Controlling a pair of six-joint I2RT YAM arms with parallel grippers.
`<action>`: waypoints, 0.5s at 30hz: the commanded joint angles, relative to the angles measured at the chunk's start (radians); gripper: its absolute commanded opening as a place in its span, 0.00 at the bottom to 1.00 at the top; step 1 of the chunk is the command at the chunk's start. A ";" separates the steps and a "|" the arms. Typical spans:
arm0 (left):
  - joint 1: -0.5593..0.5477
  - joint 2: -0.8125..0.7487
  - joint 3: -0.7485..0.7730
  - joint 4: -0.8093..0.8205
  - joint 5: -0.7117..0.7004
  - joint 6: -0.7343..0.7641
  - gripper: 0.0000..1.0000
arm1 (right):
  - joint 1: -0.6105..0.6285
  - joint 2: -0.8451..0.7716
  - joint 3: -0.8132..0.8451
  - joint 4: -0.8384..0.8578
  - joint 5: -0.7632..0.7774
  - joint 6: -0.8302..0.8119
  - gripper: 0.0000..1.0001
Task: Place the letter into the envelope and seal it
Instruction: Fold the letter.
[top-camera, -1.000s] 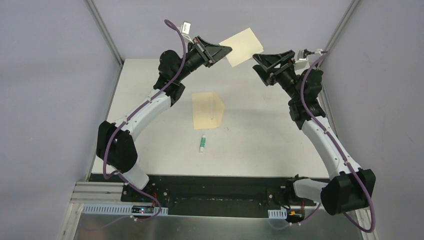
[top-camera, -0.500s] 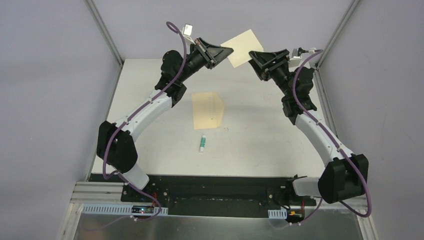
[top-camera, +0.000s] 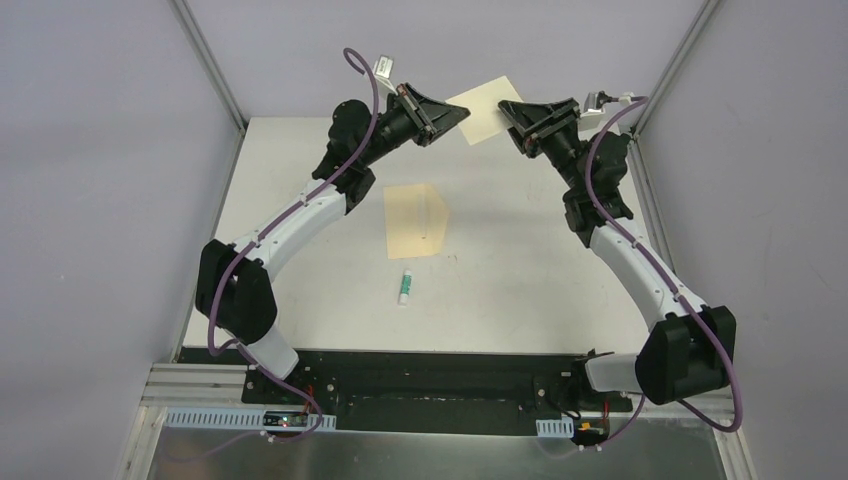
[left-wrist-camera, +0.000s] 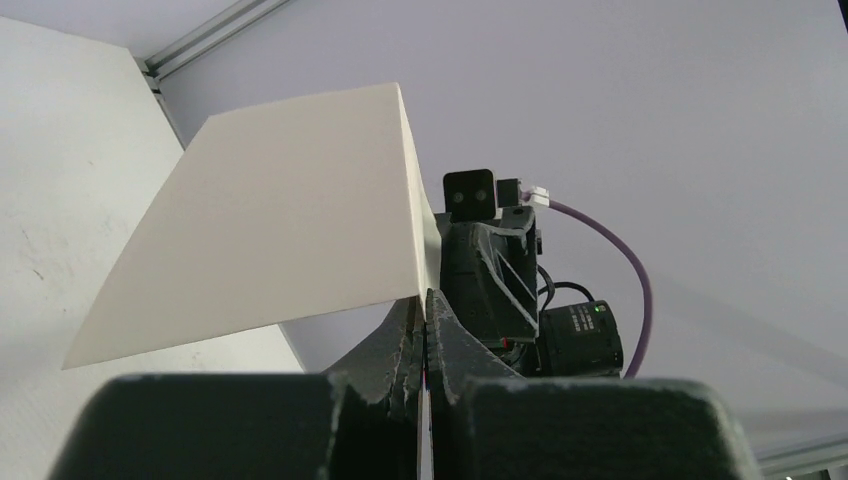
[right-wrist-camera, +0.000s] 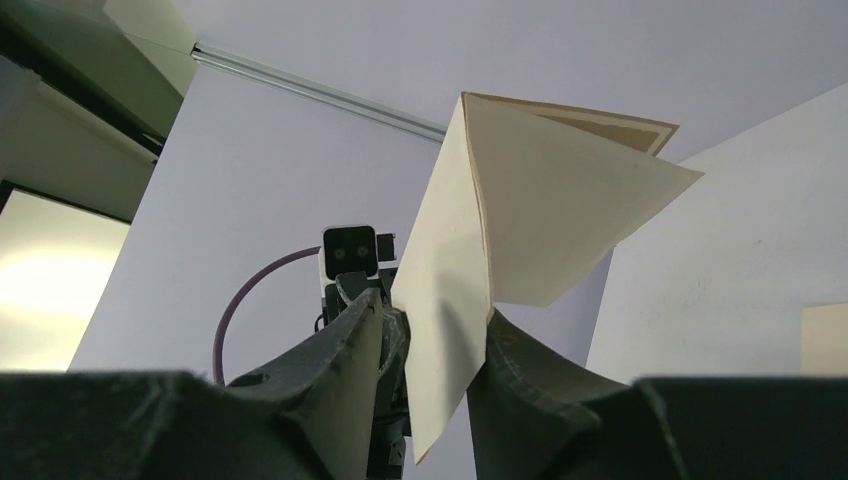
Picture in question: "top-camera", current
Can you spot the cream paper envelope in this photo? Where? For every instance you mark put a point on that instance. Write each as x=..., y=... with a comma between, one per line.
x=416, y=221

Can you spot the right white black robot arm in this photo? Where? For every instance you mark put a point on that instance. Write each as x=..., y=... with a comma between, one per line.
x=690, y=347

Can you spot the white cable duct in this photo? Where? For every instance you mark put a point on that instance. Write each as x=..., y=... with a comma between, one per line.
x=562, y=427
x=277, y=421

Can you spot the right white cable duct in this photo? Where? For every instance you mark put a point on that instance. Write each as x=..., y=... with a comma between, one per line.
x=562, y=427

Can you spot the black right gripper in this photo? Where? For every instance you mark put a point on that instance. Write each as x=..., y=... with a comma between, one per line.
x=539, y=123

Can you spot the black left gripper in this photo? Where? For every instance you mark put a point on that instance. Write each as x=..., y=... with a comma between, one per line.
x=418, y=114

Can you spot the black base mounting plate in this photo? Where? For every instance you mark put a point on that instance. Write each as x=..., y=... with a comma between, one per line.
x=447, y=393

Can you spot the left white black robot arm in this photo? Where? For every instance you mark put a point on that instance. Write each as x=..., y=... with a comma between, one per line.
x=234, y=284

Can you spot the green white glue stick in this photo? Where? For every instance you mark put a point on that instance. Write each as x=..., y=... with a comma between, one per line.
x=405, y=288

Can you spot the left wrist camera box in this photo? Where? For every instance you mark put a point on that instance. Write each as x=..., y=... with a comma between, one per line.
x=383, y=67

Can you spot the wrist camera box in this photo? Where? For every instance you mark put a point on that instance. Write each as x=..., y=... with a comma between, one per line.
x=595, y=103
x=383, y=67

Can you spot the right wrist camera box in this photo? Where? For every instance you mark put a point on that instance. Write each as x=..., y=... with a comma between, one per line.
x=595, y=103

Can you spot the left white cable duct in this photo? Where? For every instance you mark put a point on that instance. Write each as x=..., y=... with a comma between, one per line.
x=277, y=421

